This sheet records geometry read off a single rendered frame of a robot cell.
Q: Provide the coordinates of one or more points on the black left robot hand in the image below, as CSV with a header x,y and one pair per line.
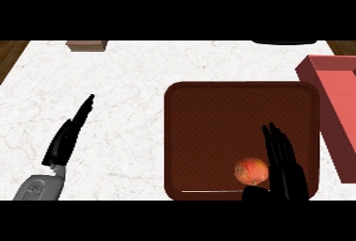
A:
x,y
66,141

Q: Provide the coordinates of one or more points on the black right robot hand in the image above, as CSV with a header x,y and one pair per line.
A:
x,y
284,169

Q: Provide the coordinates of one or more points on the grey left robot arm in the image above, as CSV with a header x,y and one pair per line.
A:
x,y
41,187

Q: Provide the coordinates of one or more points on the orange red squash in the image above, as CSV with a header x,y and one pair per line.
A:
x,y
250,170

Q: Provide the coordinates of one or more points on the dark brown tray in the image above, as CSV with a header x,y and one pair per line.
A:
x,y
218,131

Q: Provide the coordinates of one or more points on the red cardboard box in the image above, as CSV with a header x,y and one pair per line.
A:
x,y
335,106

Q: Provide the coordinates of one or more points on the brown wooden block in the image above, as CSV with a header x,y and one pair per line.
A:
x,y
86,45

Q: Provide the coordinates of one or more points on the black round object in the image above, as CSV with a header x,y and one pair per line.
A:
x,y
284,42

